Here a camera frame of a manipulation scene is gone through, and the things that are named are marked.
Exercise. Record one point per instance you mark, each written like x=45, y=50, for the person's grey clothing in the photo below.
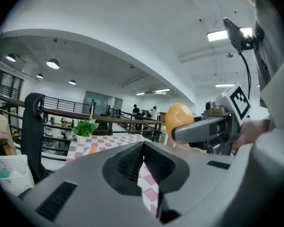
x=274, y=79

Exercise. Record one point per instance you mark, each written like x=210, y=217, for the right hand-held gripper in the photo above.
x=239, y=103

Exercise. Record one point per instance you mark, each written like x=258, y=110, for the brown potato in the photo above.
x=178, y=116

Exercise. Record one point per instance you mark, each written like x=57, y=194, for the brown handrail black railing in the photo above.
x=127, y=120

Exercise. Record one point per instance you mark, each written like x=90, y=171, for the long ceiling strip light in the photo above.
x=216, y=35

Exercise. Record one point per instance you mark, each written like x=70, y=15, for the black high-back office chair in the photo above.
x=32, y=131

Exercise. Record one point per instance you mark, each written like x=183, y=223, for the black tablet screen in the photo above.
x=233, y=35

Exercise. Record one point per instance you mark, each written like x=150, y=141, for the orange carrot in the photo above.
x=94, y=148

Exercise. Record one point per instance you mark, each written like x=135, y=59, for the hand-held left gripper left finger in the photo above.
x=85, y=193

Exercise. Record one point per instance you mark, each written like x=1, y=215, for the teal plastic bottle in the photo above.
x=3, y=171

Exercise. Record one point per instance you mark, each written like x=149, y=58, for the green potted plant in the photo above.
x=85, y=128

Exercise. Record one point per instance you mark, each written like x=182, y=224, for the white round bowl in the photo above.
x=14, y=174

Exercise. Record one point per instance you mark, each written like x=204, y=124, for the pink checkered tablecloth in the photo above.
x=109, y=141

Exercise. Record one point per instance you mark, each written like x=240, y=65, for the black chest mount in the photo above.
x=247, y=42

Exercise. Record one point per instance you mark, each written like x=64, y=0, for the person's right hand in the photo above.
x=251, y=132

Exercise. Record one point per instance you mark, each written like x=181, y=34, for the black balcony railing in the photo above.
x=68, y=103

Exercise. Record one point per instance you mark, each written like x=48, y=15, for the white perforated plastic basket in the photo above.
x=16, y=185

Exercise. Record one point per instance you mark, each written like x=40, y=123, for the round pendant ceiling lamp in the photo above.
x=11, y=57
x=52, y=64
x=72, y=82
x=39, y=76

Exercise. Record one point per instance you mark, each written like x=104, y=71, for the small white plate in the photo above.
x=85, y=152

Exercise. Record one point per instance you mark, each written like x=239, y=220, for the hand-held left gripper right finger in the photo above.
x=203, y=185

